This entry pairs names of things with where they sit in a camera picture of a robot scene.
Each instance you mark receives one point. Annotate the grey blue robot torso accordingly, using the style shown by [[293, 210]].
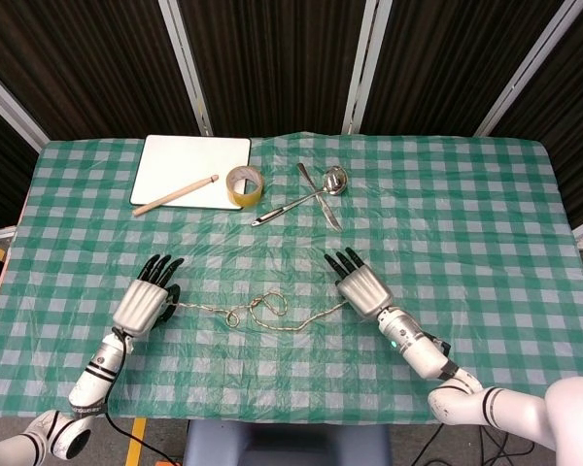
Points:
[[282, 446]]

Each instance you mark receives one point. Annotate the white rectangular board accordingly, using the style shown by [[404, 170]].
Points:
[[184, 160]]

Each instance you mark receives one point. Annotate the green white checkered tablecloth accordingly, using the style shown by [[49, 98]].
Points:
[[291, 369]]

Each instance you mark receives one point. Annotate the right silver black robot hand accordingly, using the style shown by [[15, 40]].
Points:
[[364, 289]]

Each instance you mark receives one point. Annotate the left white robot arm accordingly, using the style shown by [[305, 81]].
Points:
[[94, 374]]

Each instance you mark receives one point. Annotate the yellow packing tape roll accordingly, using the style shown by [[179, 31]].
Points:
[[245, 198]]

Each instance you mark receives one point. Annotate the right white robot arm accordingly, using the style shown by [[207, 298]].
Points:
[[418, 349]]

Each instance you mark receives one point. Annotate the steel table knife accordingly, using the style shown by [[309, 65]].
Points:
[[331, 216]]

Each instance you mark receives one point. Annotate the wooden stick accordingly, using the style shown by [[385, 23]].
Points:
[[175, 195]]

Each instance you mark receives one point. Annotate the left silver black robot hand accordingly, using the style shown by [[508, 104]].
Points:
[[138, 306]]

